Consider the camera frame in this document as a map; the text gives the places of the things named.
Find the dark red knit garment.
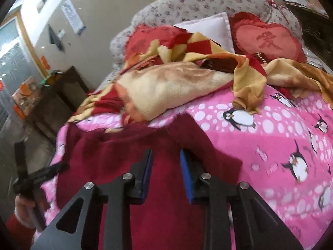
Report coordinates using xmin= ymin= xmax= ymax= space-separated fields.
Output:
xmin=56 ymin=114 xmax=242 ymax=249

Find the person left hand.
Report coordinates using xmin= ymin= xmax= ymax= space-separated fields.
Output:
xmin=14 ymin=190 xmax=50 ymax=229

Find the pink penguin quilt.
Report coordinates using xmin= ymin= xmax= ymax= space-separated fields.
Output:
xmin=43 ymin=86 xmax=332 ymax=249

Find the dark wooden desk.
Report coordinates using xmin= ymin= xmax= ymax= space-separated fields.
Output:
xmin=25 ymin=66 xmax=89 ymax=144

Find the red yellow checked blanket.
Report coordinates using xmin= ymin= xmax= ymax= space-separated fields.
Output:
xmin=70 ymin=32 xmax=332 ymax=125

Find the red heart pillow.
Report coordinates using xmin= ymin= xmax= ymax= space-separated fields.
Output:
xmin=229 ymin=12 xmax=307 ymax=63
xmin=123 ymin=24 xmax=190 ymax=69

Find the white pillow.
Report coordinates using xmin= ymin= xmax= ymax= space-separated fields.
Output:
xmin=174 ymin=12 xmax=235 ymax=53

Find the dark wooden headboard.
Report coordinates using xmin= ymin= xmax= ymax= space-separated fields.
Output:
xmin=285 ymin=2 xmax=332 ymax=69

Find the grey floral pillow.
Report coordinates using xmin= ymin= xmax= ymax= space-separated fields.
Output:
xmin=109 ymin=0 xmax=303 ymax=69

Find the dark cloth on wall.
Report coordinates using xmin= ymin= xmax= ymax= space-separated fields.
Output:
xmin=48 ymin=24 xmax=64 ymax=52

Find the white wall poster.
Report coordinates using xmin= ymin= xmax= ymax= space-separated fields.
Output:
xmin=62 ymin=0 xmax=86 ymax=36

